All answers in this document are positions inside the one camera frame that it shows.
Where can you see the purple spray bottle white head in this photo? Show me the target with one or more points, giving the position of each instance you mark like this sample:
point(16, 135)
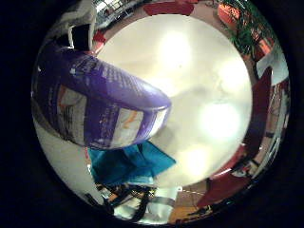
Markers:
point(101, 104)

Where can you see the teal striped cloth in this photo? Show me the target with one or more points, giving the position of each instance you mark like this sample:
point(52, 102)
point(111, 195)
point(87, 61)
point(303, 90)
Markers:
point(131, 164)

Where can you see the red chair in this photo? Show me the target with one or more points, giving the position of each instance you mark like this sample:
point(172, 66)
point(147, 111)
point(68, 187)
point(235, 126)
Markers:
point(167, 8)
point(223, 188)

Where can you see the green potted plant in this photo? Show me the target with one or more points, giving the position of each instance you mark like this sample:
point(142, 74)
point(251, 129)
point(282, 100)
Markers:
point(250, 28)

